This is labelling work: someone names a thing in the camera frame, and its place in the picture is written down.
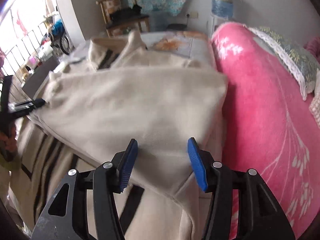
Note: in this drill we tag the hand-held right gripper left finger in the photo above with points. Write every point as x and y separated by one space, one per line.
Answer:
128 163

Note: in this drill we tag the black bin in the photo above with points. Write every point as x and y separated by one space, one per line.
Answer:
177 26

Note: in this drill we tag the white knitted cloth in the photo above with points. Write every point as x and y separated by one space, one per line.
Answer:
315 111

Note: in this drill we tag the person's left hand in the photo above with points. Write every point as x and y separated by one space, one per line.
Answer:
10 143

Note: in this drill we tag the metal window railing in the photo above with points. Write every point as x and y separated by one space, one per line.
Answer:
22 45

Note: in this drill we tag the white water dispenser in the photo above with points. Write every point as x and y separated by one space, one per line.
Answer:
215 25

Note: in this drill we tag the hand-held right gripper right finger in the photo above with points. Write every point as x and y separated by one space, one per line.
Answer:
197 166

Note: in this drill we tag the red hanging cloth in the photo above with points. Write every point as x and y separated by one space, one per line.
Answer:
22 22

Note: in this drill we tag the lace-trimmed pillow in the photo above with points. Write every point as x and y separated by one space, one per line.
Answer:
290 55

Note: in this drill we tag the wall socket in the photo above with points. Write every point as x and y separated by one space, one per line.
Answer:
192 15

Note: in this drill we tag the blue water bottle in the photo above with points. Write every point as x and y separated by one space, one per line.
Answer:
222 2

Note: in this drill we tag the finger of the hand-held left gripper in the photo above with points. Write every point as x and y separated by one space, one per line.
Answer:
27 106

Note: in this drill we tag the beige jacket with black trim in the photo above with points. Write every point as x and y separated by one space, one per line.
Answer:
125 100

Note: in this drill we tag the wheelchair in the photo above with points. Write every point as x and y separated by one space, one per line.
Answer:
62 41

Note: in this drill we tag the dark grey cabinet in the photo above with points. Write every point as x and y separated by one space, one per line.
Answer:
40 77

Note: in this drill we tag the grey plaid floral bed sheet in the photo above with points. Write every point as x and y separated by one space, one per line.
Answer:
195 47

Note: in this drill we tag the pink floral blanket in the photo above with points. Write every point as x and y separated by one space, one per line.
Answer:
262 120

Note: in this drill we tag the wooden chair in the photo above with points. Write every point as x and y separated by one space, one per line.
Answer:
112 7

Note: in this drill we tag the pink plastic container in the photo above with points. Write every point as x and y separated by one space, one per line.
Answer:
33 60

